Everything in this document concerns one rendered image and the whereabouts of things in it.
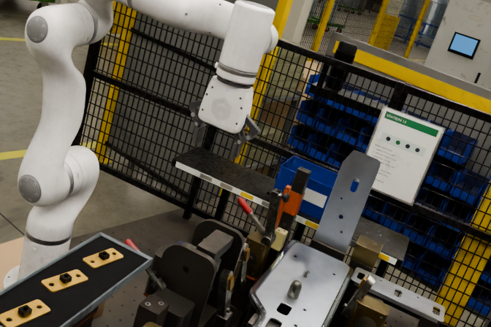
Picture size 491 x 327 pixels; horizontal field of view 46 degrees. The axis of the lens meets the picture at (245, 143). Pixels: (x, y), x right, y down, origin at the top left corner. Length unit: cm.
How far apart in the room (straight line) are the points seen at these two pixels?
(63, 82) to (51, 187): 26
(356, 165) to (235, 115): 76
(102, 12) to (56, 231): 58
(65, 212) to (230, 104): 61
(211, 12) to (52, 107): 45
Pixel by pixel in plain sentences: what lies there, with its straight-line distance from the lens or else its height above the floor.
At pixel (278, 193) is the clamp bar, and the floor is 121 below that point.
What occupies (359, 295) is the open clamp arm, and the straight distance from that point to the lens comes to 165.
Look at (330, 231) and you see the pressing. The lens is 196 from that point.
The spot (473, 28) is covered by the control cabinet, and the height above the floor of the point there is 166.
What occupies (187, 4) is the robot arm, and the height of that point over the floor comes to 169.
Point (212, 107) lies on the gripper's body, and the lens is 121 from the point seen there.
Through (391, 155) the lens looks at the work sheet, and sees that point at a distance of 214.
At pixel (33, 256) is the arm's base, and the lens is 164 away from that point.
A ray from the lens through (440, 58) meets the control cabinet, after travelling 804.
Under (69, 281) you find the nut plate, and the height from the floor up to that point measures 116.
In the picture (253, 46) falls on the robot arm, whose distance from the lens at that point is 116.
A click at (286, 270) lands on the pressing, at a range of 174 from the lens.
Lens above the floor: 185
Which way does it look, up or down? 19 degrees down
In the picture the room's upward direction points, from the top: 17 degrees clockwise
